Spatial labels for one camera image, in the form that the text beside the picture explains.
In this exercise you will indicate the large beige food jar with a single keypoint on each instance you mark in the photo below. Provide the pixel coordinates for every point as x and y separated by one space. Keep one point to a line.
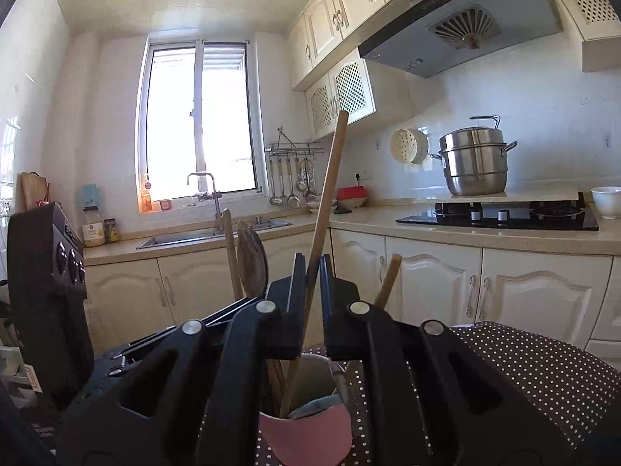
93 230

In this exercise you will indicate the stainless steel steamer pot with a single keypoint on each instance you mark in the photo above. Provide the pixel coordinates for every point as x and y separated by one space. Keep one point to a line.
475 165

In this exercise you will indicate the kitchen window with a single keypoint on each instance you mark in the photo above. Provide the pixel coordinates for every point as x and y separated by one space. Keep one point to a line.
218 126

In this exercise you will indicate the cream lower cabinets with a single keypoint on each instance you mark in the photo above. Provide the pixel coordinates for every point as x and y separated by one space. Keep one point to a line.
533 276

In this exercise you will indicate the small dark food jar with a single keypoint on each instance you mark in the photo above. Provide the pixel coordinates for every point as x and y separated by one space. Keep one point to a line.
112 232

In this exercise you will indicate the wooden chopstick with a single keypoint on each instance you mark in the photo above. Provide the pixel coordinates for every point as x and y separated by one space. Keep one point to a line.
233 262
387 281

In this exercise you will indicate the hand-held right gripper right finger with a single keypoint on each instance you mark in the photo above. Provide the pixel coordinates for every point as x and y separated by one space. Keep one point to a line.
339 315

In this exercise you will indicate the metal wall utensil rack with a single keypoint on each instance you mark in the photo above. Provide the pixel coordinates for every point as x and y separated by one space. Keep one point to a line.
296 146

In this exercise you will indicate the polka dot tablecloth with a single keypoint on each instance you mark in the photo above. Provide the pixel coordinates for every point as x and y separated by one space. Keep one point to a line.
533 374

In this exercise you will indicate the cream cabinets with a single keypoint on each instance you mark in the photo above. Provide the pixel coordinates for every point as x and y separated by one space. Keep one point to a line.
533 276
339 14

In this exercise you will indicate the orange bottle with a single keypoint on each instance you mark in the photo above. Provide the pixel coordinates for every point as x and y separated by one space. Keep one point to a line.
146 199

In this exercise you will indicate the metal spoon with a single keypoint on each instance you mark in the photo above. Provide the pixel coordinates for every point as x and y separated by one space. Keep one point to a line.
315 408

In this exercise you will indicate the hanging metal kitchen utensils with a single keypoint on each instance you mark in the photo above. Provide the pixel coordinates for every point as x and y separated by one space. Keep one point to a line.
291 184

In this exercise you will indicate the metal faucet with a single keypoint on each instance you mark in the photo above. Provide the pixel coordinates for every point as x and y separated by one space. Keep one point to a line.
213 199

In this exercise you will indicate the white bowl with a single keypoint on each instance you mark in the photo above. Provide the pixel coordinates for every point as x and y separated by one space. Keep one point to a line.
607 201

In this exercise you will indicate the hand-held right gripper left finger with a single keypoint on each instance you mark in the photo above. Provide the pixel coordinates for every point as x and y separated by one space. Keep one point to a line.
286 315

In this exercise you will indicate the wooden cutting board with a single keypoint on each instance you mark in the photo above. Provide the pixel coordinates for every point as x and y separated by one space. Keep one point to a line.
35 189

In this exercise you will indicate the black glass cooktop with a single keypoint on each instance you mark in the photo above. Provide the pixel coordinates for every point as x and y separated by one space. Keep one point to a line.
495 216

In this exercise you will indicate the small windowsill jar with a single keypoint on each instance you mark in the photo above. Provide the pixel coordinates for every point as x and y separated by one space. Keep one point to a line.
165 204

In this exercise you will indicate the stainless steel sink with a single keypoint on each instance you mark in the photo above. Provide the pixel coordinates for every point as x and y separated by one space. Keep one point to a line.
194 238

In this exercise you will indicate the cream upper cabinets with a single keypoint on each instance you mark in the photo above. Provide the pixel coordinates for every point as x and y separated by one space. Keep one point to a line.
339 14

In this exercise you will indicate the grey range hood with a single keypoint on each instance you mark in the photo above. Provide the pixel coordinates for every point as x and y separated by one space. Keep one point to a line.
465 24

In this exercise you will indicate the small lattice door cabinet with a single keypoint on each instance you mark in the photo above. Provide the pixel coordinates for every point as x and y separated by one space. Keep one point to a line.
349 92

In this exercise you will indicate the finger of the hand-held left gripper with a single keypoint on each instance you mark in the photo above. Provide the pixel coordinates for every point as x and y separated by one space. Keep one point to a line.
194 327

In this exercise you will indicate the wooden salad fork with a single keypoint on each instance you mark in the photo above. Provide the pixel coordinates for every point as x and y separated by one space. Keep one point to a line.
252 262

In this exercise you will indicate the red bowl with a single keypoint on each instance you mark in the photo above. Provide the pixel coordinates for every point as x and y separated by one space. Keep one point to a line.
351 196

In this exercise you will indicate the pink cup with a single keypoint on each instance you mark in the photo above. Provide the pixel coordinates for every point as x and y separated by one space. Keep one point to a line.
310 439

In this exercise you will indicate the large lattice door cabinet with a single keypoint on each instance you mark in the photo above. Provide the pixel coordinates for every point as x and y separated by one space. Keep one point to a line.
596 5

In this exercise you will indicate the white perforated strainer plate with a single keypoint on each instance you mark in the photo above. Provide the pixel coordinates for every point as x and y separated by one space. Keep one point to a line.
407 145

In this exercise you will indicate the light blue hanging item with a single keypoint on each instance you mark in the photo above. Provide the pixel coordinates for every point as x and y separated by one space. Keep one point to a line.
91 196

